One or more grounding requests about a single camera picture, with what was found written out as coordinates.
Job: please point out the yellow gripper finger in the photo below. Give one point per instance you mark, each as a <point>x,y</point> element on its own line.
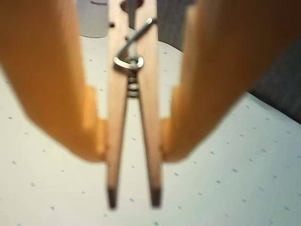
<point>47,70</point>
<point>223,58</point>

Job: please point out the wooden clothespin with metal spring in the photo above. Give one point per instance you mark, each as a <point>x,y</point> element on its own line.
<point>115,117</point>

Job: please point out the white cylinder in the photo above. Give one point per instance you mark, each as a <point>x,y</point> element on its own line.
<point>94,21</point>

